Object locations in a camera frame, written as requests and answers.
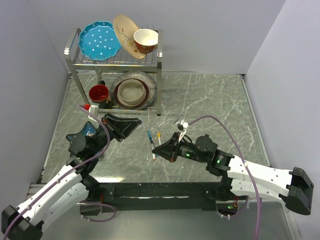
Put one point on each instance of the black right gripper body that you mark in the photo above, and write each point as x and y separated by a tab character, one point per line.
184	149

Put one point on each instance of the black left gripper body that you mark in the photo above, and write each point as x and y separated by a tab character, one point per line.
113	133

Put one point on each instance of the white pen yellow end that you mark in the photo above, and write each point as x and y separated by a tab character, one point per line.
159	138

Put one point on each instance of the blue pen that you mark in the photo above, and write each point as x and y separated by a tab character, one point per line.
150	139

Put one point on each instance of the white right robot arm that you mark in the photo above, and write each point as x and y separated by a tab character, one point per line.
241	177

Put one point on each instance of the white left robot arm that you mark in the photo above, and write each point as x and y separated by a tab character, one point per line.
72	184

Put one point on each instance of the blue star-shaped dish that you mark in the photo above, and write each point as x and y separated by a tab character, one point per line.
87	130

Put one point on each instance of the beige ceramic bowl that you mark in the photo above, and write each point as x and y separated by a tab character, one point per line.
131	92

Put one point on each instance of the red mug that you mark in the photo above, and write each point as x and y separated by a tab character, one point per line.
100	95

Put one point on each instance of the steel dish rack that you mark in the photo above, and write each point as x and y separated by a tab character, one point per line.
119	64

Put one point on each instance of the red and white bowl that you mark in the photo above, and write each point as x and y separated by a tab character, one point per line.
146	40

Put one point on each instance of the blue polka dot plate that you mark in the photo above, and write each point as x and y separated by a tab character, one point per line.
98	41

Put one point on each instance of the beige floral plate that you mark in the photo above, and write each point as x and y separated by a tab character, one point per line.
125	28

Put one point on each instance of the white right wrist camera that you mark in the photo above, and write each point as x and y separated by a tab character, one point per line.
182	125

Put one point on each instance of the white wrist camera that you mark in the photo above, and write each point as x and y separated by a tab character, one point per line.
93	109
182	125

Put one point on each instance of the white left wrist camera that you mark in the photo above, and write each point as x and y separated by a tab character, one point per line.
93	109

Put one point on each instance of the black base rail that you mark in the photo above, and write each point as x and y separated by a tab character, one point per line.
151	196

